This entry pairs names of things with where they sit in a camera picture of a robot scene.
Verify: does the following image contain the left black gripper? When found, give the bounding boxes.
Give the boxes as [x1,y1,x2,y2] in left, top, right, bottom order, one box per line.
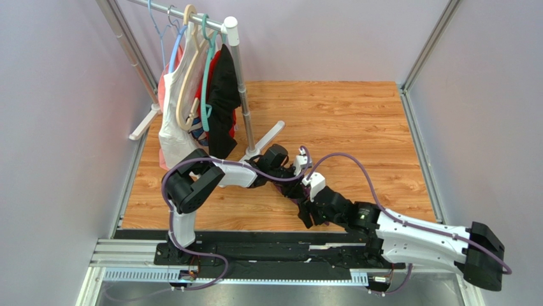
[268,164,305,201]

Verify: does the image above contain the purple cloth napkin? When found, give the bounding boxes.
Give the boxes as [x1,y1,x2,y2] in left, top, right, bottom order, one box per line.
[273,178,309,203]

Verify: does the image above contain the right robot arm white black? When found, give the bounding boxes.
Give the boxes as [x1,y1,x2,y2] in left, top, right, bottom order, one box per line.
[296,187,506,291]

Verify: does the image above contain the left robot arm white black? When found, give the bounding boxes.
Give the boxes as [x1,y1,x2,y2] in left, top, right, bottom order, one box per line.
[154,144,312,265]

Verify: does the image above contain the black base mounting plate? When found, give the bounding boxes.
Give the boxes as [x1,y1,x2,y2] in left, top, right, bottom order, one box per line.
[113,229,407,281]

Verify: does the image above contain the black garment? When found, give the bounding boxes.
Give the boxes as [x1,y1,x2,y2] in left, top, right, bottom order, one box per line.
[206,44,241,159]

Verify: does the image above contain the teal plastic hanger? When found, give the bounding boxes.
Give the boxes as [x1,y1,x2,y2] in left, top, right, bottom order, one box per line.
[200,13,218,133]

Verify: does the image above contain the white tank top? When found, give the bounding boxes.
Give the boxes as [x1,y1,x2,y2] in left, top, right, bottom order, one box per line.
[158,47,208,170]

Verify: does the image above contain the white grey clothes rack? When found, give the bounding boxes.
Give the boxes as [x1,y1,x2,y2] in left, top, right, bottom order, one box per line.
[122,0,286,164]

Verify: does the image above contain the blue plastic hanger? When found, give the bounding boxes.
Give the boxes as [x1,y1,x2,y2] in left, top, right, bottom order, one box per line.
[168,25,187,74]

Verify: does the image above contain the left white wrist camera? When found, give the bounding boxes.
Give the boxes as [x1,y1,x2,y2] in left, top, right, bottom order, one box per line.
[293,146,312,176]

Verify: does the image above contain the slotted cable duct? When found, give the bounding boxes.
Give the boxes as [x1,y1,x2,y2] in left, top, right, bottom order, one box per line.
[103,268,369,286]

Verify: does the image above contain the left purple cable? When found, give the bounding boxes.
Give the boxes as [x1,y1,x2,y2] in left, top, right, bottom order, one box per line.
[101,145,312,303]

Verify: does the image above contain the purple cable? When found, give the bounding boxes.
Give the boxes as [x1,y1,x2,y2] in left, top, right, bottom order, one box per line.
[305,152,513,296]
[101,145,312,303]

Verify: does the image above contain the aluminium frame rail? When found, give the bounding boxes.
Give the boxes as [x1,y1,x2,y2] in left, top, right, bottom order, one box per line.
[89,237,475,275]

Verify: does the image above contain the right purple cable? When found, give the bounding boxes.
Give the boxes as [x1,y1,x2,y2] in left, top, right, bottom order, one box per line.
[305,152,513,296]

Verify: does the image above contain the light blue wire hanger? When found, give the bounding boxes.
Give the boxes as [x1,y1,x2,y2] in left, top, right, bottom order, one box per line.
[147,0,170,69]

